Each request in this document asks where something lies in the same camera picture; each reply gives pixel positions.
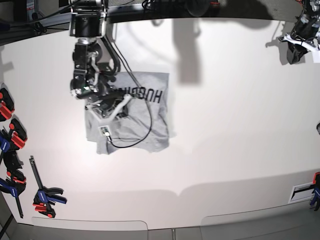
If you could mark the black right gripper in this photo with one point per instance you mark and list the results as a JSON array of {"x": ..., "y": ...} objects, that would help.
[{"x": 112, "y": 107}]

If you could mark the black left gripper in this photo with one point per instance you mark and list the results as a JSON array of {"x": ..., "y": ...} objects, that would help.
[{"x": 295, "y": 52}]

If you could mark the grey T-shirt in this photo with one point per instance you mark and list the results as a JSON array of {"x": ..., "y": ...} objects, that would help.
[{"x": 146, "y": 126}]

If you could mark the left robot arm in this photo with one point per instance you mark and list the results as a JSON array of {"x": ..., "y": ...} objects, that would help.
[{"x": 305, "y": 35}]

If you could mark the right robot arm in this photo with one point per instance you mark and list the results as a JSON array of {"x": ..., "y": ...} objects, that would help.
[{"x": 95, "y": 61}]

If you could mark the dark object at right edge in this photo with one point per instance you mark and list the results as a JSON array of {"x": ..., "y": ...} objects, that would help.
[{"x": 318, "y": 128}]

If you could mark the blue red clamp middle left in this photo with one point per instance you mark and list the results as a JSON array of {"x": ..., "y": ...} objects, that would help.
[{"x": 14, "y": 139}]

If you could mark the blue red clamp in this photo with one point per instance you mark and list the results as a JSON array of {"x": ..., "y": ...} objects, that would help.
[
  {"x": 14, "y": 139},
  {"x": 15, "y": 183}
]

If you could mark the red black clamp top left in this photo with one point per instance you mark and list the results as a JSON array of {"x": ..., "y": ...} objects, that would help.
[{"x": 7, "y": 106}]

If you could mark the blue bar clamp lying flat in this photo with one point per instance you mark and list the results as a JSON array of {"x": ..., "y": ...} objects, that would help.
[{"x": 45, "y": 198}]

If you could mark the blue red clamp lower left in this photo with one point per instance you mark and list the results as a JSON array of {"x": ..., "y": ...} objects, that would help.
[{"x": 15, "y": 183}]

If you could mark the white label sticker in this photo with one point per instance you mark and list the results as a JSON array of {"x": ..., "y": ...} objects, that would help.
[{"x": 301, "y": 193}]

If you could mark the blue clamp at right edge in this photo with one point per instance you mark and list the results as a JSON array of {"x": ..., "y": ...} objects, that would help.
[{"x": 316, "y": 191}]

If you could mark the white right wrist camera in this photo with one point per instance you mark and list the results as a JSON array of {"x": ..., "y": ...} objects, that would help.
[{"x": 104, "y": 130}]

